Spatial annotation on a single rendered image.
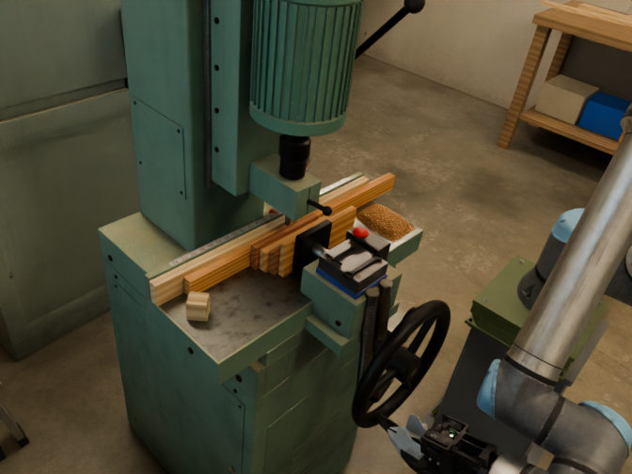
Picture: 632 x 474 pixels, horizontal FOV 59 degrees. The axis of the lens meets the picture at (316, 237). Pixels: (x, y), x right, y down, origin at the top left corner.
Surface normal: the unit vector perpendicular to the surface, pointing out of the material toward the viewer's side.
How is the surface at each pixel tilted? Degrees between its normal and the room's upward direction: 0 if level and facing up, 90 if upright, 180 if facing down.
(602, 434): 18
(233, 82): 90
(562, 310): 54
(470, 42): 90
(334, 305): 90
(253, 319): 0
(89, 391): 0
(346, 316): 90
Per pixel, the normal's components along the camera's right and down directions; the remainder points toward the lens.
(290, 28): -0.30, 0.55
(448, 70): -0.65, 0.40
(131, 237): 0.11, -0.79
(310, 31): 0.09, 0.61
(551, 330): -0.39, -0.11
